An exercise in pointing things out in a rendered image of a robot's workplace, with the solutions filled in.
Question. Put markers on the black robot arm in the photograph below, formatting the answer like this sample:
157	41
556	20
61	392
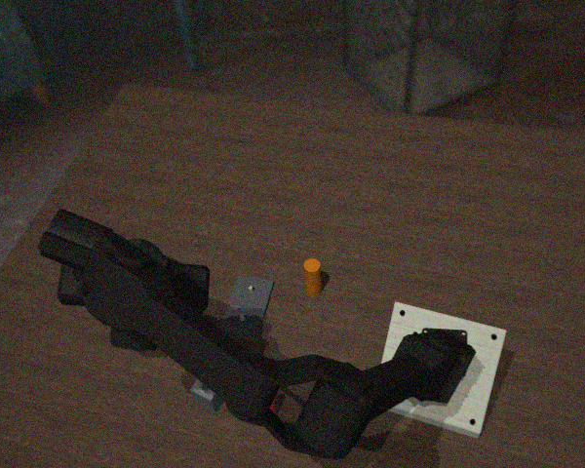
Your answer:
127	285

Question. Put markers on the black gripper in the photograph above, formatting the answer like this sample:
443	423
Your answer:
191	285

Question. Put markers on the orange cylinder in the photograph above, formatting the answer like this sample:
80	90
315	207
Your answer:
312	275

